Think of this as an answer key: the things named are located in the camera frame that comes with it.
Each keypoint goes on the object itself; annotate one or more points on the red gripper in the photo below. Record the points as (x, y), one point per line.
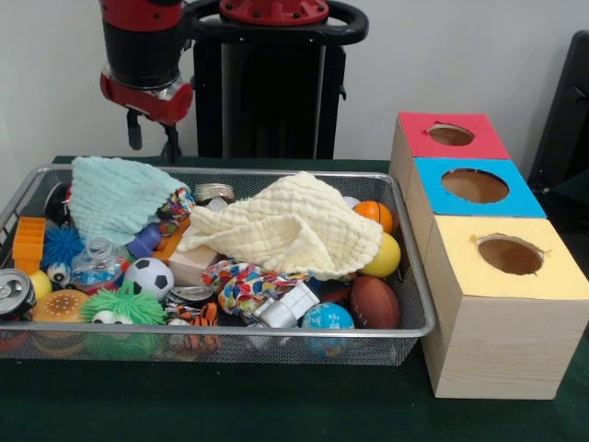
(147, 103)

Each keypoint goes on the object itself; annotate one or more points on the light blue waffle cloth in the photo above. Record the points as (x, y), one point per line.
(115, 198)

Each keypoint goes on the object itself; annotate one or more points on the cream waffle cloth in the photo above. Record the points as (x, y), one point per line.
(294, 225)

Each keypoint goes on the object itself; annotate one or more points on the tiger striped plush toy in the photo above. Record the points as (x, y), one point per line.
(200, 315)

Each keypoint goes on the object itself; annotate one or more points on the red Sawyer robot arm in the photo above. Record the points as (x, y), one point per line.
(138, 46)

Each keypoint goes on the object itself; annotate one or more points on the wooden box with three holes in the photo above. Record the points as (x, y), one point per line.
(497, 350)

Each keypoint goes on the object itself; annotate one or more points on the blue spiky ball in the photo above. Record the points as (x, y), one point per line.
(62, 246)

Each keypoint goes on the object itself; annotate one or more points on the green spiky toy with eyes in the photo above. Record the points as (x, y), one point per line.
(129, 306)

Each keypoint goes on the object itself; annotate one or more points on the toy burger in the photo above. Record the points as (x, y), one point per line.
(60, 304)

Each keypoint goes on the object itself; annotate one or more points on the silver drink can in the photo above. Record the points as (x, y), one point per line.
(16, 290)

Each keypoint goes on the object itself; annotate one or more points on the orange toy basketball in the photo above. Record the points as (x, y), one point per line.
(375, 212)

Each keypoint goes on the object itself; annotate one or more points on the blue globe ball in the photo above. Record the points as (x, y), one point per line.
(327, 317)

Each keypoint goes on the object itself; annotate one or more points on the yellow ball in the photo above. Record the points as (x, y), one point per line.
(386, 258)

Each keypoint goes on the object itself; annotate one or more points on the brown toy football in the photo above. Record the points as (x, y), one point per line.
(375, 301)

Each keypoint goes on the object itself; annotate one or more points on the dark green table cloth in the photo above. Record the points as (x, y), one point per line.
(230, 405)

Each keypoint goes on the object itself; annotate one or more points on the black chair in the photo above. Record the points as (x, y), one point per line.
(566, 115)

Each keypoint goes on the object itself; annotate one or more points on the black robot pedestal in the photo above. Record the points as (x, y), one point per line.
(271, 92)

